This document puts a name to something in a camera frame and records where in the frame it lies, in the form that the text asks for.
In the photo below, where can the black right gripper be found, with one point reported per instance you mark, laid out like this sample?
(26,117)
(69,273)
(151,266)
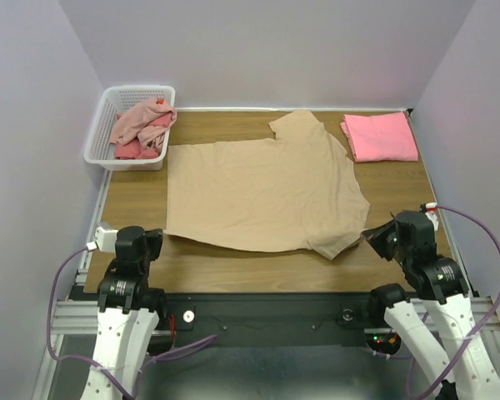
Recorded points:
(383,239)

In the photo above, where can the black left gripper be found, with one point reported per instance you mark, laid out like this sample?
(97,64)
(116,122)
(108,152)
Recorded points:
(156,237)

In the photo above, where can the beige t shirt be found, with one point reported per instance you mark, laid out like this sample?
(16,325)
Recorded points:
(294,190)

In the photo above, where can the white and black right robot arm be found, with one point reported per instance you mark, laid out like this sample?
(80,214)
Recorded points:
(456,361)

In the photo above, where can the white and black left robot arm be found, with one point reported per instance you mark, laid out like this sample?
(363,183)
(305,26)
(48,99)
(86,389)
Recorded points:
(128,311)

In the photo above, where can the folded bright pink t shirt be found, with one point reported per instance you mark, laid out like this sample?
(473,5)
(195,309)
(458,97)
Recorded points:
(376,138)

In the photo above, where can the white perforated plastic basket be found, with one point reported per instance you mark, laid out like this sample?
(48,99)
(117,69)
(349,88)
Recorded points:
(114,100)

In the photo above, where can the dusty pink t shirt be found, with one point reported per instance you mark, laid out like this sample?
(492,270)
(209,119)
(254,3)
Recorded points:
(148,110)

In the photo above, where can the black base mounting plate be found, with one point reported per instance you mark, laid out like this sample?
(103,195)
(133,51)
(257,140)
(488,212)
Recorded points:
(283,319)

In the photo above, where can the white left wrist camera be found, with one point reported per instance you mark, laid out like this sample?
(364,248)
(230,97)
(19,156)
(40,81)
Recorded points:
(104,239)

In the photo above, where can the aluminium frame rail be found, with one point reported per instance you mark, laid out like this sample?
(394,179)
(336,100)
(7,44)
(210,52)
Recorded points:
(75,318)

